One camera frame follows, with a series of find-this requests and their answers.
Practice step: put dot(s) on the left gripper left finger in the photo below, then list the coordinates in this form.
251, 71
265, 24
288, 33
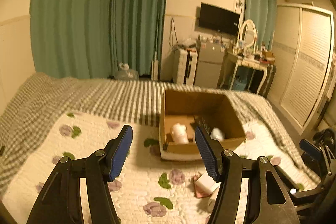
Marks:
59, 200

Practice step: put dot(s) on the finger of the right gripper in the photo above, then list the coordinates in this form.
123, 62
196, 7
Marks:
312, 150

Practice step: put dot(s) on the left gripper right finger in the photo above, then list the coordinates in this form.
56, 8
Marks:
268, 201

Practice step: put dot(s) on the pink red card box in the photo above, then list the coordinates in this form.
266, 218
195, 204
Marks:
200, 187

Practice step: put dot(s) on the light blue earbuds case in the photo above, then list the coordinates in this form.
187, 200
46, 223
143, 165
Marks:
217, 134

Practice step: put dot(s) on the black remote control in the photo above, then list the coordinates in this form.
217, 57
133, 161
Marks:
202, 124

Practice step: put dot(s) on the white bottle with loop lid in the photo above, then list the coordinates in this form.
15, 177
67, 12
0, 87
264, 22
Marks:
179, 134

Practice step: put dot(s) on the white bottle red cap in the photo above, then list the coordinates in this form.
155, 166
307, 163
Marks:
212, 200

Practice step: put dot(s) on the floral white quilt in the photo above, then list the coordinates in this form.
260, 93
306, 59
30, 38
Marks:
148, 190

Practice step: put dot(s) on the blue basket under table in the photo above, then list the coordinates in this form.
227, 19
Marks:
239, 83

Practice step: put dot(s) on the white dressing table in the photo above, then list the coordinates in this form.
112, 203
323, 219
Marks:
259, 74

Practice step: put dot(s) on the open cardboard box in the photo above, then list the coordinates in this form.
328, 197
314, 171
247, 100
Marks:
196, 110

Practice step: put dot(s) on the white louvred wardrobe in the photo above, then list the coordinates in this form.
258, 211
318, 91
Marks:
303, 45

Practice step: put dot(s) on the oval white vanity mirror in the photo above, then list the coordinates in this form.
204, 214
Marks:
247, 35

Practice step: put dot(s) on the grey checked bedsheet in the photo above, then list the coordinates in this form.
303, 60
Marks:
41, 100

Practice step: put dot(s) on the grey mini fridge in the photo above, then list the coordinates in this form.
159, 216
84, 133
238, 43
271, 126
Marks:
210, 58

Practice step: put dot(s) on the clear plastic water jug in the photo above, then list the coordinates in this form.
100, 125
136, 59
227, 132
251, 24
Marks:
124, 73

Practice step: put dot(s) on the white suitcase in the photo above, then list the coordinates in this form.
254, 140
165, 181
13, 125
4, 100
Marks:
184, 67

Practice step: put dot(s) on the right green curtain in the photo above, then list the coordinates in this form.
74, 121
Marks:
263, 14

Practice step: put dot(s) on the large green curtain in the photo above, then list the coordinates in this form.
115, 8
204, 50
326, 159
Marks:
90, 38

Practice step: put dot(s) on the wall mounted black television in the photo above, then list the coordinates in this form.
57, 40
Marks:
219, 19

